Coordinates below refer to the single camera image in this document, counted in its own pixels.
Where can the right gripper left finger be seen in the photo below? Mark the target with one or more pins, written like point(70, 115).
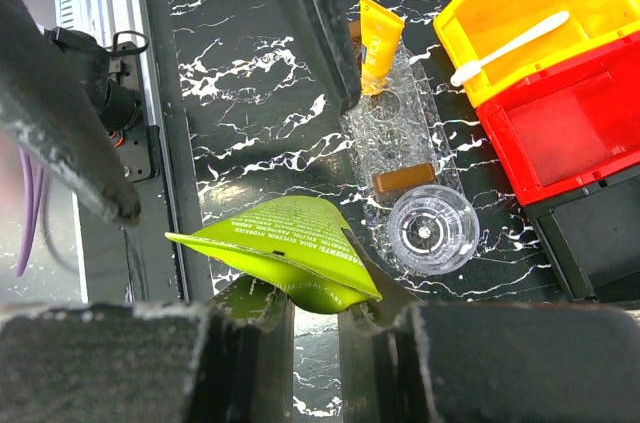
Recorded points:
point(228, 359)

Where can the red plastic bin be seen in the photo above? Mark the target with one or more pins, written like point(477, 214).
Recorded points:
point(568, 125)

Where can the white toothbrush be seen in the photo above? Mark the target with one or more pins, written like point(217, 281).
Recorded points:
point(472, 68)

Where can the black plastic bin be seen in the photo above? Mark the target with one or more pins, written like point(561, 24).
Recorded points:
point(591, 238)

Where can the green toothpaste tube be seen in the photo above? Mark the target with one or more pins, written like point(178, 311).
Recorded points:
point(298, 244)

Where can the clear acrylic oval tray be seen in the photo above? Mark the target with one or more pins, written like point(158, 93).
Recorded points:
point(376, 211)

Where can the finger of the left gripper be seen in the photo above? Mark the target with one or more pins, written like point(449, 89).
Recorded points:
point(321, 30)

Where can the orange plastic bin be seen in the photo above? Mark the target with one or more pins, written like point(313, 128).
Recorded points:
point(472, 29)

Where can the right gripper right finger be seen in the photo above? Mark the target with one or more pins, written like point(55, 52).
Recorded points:
point(405, 360)

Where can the clear acrylic toothbrush holder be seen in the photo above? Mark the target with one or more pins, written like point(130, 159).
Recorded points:
point(392, 152)

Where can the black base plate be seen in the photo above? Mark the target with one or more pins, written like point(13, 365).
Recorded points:
point(111, 268)

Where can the clear plastic cup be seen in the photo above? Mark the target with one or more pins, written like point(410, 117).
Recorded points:
point(433, 230)

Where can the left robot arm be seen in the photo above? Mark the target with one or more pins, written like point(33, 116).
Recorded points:
point(45, 108)

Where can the yellow toothpaste tube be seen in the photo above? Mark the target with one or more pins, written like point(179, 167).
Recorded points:
point(381, 32)

